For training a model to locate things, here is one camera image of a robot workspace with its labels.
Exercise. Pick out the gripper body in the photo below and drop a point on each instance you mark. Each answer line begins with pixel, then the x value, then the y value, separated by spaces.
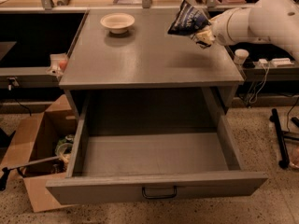
pixel 221 27

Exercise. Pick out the blue chip bag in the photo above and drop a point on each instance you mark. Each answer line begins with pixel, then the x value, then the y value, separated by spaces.
pixel 188 21

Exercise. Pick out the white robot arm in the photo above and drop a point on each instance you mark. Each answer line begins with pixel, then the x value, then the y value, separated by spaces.
pixel 273 22

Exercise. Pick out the grey cabinet counter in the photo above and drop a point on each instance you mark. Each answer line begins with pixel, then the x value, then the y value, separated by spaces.
pixel 148 57

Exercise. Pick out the grey open drawer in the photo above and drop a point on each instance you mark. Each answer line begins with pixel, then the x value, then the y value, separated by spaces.
pixel 130 139

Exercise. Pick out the white capped bottle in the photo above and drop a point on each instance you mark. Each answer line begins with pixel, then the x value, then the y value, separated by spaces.
pixel 240 56

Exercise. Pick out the white power strip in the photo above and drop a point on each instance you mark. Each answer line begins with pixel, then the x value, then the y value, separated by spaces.
pixel 281 62

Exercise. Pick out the white paper bowl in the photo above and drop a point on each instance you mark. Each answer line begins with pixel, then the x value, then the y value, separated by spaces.
pixel 117 23

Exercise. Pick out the clear plastic snack package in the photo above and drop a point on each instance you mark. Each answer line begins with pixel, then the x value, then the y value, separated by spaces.
pixel 58 63

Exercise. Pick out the black tripod leg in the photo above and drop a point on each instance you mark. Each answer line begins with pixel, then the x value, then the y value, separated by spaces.
pixel 284 162

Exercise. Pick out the green item in box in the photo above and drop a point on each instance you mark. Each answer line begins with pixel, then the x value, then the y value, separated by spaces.
pixel 64 148

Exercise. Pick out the cardboard box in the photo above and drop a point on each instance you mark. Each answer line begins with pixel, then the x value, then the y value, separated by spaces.
pixel 36 138

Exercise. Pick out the black drawer handle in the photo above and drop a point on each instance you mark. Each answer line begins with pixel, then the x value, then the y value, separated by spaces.
pixel 159 193

